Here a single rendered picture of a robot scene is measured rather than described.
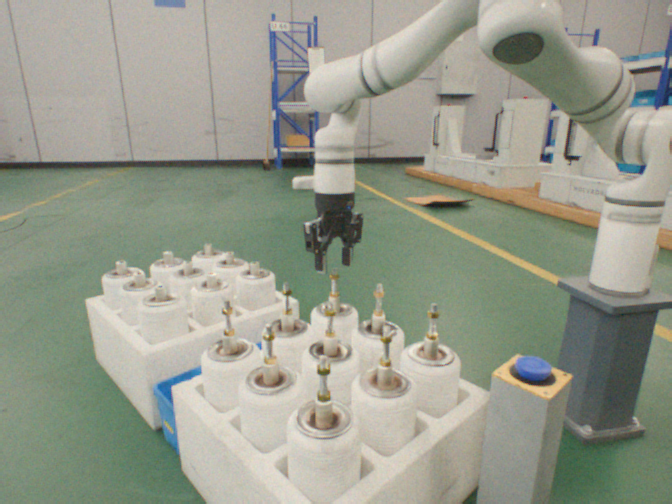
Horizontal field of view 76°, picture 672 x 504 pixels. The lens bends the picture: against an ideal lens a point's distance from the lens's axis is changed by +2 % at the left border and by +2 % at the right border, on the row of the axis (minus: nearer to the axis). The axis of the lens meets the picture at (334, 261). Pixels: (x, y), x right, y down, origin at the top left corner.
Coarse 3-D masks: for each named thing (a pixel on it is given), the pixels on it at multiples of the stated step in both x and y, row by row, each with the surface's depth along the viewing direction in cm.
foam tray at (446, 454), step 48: (192, 384) 74; (192, 432) 71; (240, 432) 68; (432, 432) 63; (480, 432) 71; (192, 480) 76; (240, 480) 60; (288, 480) 54; (384, 480) 55; (432, 480) 63
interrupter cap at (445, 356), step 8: (416, 344) 73; (424, 344) 73; (440, 344) 73; (408, 352) 70; (416, 352) 70; (440, 352) 71; (448, 352) 70; (416, 360) 68; (424, 360) 68; (432, 360) 68; (440, 360) 68; (448, 360) 68
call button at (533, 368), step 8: (520, 360) 54; (528, 360) 54; (536, 360) 54; (544, 360) 54; (520, 368) 52; (528, 368) 52; (536, 368) 52; (544, 368) 52; (528, 376) 52; (536, 376) 51; (544, 376) 51
